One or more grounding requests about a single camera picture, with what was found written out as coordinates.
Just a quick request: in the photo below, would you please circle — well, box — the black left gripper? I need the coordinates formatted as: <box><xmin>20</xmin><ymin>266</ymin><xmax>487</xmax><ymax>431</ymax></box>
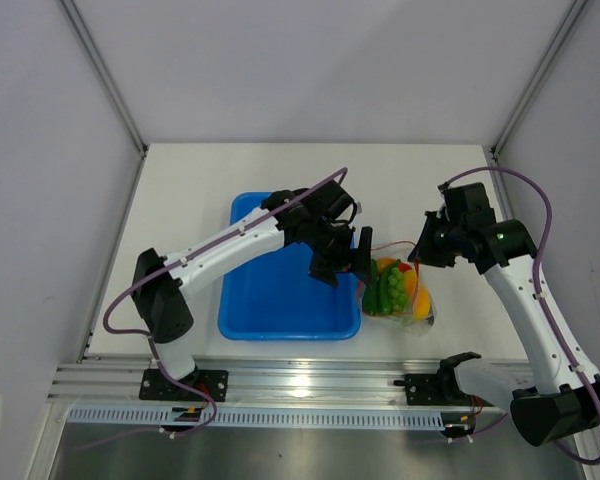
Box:
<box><xmin>307</xmin><ymin>219</ymin><xmax>372</xmax><ymax>289</ymax></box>

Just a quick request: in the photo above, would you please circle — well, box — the clear zip top bag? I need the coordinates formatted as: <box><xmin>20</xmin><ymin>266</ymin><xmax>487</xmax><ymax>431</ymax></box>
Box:
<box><xmin>356</xmin><ymin>240</ymin><xmax>436</xmax><ymax>336</ymax></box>

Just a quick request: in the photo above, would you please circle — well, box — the green chili pepper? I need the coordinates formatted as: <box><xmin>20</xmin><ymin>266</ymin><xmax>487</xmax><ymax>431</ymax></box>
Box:
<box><xmin>377</xmin><ymin>266</ymin><xmax>393</xmax><ymax>316</ymax></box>

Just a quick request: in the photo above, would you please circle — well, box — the green grape bunch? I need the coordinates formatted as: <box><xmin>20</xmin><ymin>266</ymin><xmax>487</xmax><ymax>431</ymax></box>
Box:
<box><xmin>389</xmin><ymin>268</ymin><xmax>411</xmax><ymax>313</ymax></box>

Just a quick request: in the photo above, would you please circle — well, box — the dark green cucumber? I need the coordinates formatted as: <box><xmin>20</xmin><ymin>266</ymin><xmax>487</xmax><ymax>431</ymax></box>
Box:
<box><xmin>361</xmin><ymin>259</ymin><xmax>379</xmax><ymax>316</ymax></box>

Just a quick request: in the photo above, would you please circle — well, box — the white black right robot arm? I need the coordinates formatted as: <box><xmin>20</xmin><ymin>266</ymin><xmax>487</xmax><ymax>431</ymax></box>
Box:
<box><xmin>409</xmin><ymin>183</ymin><xmax>600</xmax><ymax>446</ymax></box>

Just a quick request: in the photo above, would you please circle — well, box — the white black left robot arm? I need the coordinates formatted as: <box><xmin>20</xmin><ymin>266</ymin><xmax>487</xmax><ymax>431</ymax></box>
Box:
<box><xmin>131</xmin><ymin>180</ymin><xmax>374</xmax><ymax>400</ymax></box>

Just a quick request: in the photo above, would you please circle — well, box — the blue plastic tray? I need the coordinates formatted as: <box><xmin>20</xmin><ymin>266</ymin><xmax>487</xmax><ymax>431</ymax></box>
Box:
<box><xmin>217</xmin><ymin>191</ymin><xmax>362</xmax><ymax>343</ymax></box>

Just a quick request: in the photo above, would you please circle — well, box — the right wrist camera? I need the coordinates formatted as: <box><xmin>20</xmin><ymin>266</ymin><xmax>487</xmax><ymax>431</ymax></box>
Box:
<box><xmin>441</xmin><ymin>182</ymin><xmax>496</xmax><ymax>225</ymax></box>

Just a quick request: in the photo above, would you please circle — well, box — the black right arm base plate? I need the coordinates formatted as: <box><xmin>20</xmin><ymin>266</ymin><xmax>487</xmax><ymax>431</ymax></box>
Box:
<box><xmin>392</xmin><ymin>374</ymin><xmax>466</xmax><ymax>406</ymax></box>

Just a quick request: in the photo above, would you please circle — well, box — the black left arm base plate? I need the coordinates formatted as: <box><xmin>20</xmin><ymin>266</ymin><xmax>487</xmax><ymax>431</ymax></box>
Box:
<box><xmin>138</xmin><ymin>368</ymin><xmax>230</xmax><ymax>403</ymax></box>

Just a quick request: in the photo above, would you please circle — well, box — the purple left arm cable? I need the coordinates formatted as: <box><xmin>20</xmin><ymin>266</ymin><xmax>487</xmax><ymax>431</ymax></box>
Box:
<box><xmin>102</xmin><ymin>167</ymin><xmax>350</xmax><ymax>441</ymax></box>

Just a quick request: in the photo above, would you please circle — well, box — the aluminium mounting rail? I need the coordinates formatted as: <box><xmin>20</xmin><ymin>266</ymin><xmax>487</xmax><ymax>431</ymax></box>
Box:
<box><xmin>47</xmin><ymin>358</ymin><xmax>439</xmax><ymax>409</ymax></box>

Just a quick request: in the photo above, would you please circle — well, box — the white slotted cable duct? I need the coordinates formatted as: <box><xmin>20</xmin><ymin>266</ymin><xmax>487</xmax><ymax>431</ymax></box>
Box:
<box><xmin>67</xmin><ymin>405</ymin><xmax>445</xmax><ymax>431</ymax></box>

